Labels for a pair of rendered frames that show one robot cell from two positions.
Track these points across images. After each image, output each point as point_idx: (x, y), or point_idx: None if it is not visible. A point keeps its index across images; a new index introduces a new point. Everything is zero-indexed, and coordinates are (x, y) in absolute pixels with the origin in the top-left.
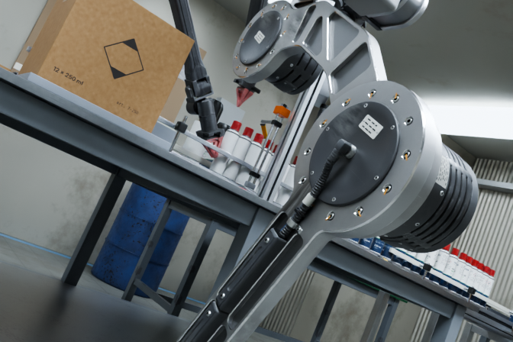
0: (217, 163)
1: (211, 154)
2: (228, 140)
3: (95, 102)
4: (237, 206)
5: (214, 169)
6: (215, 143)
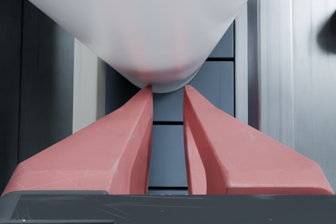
0: (198, 69)
1: (152, 131)
2: None
3: None
4: None
5: (192, 78)
6: (136, 146)
